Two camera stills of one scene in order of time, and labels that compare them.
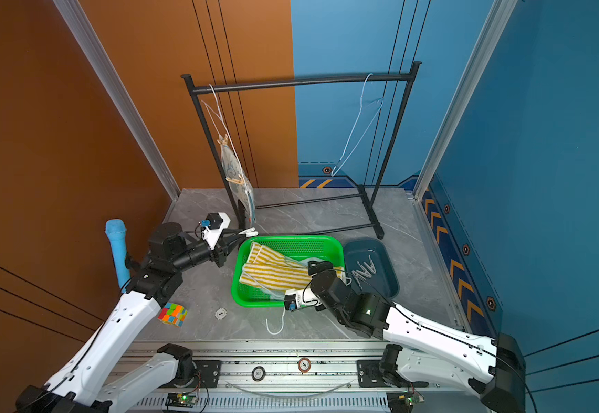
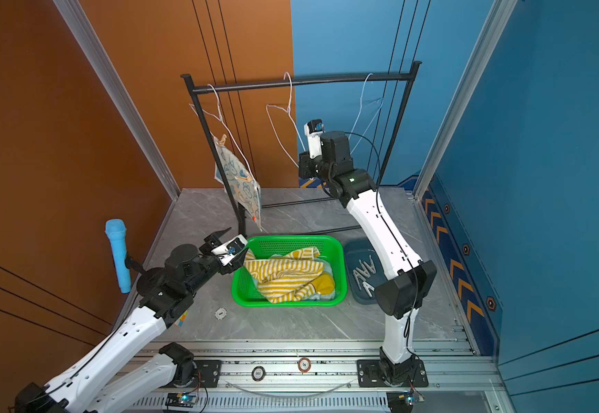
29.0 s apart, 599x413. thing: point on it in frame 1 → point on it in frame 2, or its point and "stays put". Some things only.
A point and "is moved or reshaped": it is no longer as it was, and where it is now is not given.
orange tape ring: [309, 365] stays put
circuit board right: [402, 402] stays put
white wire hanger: [207, 110] is moved or reshaped
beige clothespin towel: [355, 274] → [367, 286]
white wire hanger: [270, 295] → [290, 114]
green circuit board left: [182, 400] stays put
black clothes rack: [213, 84] stays put
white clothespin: [370, 268] stays put
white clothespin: [249, 232] → [364, 272]
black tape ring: [262, 371] stays put
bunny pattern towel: [239, 181] is moved or reshaped
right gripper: [320, 268] → [307, 172]
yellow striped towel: [268, 268] is moved or reshaped
